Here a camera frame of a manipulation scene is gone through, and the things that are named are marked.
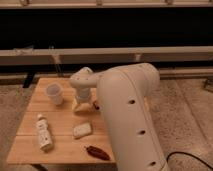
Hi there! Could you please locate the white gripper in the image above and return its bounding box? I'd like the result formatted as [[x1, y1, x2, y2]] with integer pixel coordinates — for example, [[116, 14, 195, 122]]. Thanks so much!
[[72, 88, 95, 113]]

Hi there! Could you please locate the translucent plastic cup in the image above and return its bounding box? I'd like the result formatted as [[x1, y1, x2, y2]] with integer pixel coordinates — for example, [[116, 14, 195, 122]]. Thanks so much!
[[45, 83, 63, 105]]

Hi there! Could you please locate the dark red chili pepper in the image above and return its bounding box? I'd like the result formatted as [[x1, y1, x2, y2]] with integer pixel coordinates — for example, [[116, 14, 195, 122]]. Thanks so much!
[[85, 146, 110, 161]]

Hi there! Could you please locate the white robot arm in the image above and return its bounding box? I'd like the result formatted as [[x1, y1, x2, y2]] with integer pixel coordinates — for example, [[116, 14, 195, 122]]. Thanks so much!
[[70, 63, 170, 171]]

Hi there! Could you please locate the white plastic bottle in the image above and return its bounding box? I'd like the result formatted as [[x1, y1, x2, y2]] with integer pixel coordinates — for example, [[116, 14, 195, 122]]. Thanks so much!
[[36, 114, 53, 152]]

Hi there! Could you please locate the black cable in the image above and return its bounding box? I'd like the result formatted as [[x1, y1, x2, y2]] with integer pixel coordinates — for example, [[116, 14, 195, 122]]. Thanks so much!
[[166, 151, 213, 171]]

